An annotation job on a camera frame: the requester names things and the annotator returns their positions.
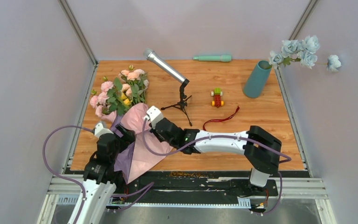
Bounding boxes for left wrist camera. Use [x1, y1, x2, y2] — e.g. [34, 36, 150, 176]
[94, 121, 113, 138]

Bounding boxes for dark red printed ribbon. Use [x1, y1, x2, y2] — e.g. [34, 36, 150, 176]
[202, 106, 240, 131]

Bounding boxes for teal cylindrical vase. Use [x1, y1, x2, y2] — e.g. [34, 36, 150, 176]
[243, 60, 272, 98]

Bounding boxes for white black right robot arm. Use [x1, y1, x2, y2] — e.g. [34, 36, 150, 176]
[142, 118, 284, 195]

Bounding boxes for silver microphone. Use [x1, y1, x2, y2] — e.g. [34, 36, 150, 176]
[143, 48, 189, 85]

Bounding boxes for black microphone tripod stand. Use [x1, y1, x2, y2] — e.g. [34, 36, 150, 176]
[160, 79, 193, 126]

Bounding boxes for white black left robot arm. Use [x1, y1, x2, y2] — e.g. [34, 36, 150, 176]
[68, 121, 136, 224]

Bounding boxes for light blue artificial flowers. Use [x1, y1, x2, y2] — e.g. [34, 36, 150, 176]
[268, 35, 342, 73]

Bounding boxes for toy brick car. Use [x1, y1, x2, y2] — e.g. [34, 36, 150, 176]
[211, 88, 224, 108]

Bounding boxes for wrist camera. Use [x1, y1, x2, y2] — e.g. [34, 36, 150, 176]
[145, 106, 164, 129]
[94, 121, 113, 138]

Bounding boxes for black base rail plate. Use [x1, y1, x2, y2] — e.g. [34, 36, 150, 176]
[63, 168, 311, 206]

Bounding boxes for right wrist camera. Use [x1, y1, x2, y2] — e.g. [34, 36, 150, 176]
[145, 106, 164, 129]

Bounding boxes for mint green toy microphone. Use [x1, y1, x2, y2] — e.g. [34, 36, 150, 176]
[193, 54, 232, 63]

